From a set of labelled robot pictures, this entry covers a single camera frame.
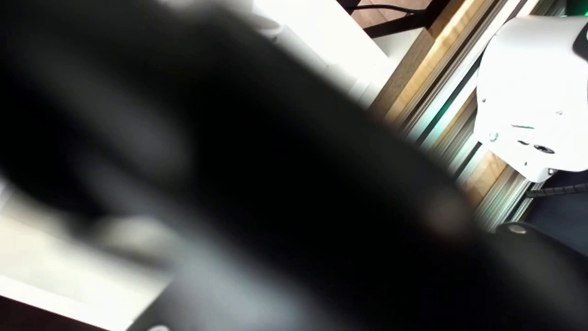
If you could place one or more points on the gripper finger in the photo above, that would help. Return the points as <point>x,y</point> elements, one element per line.
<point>546,276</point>

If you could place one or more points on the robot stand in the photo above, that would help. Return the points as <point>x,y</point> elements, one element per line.
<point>441,69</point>

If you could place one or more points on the white cabinet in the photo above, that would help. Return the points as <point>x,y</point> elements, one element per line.
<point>330,37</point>

